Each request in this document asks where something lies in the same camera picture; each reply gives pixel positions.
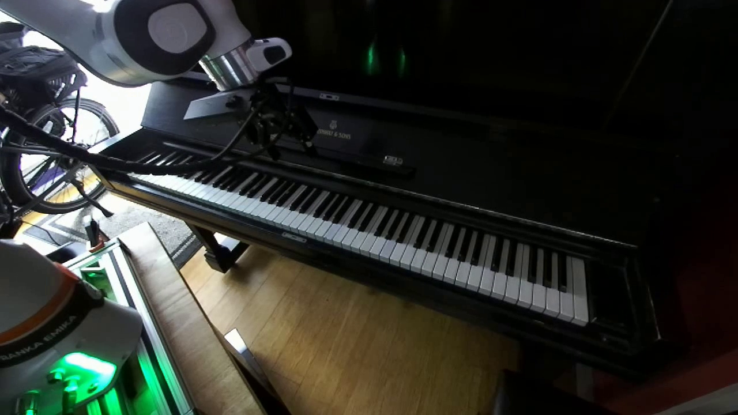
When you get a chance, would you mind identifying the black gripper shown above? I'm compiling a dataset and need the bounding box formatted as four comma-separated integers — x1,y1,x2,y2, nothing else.
246,78,319,160

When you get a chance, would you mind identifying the black piano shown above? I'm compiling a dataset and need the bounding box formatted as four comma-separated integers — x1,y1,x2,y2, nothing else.
97,0,699,384

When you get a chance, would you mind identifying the black glossy bar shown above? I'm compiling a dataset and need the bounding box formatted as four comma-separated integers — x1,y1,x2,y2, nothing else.
220,326,295,415

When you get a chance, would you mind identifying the black bicycle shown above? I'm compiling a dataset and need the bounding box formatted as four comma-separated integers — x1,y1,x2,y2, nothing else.
0,20,123,219

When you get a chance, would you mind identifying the green glowing device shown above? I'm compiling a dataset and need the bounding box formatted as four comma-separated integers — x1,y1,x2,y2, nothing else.
13,235,195,415

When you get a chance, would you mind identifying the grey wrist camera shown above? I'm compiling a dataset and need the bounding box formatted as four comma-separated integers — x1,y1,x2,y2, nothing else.
240,34,295,70

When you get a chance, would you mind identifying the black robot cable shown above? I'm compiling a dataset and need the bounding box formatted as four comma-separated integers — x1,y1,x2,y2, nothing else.
0,99,263,176

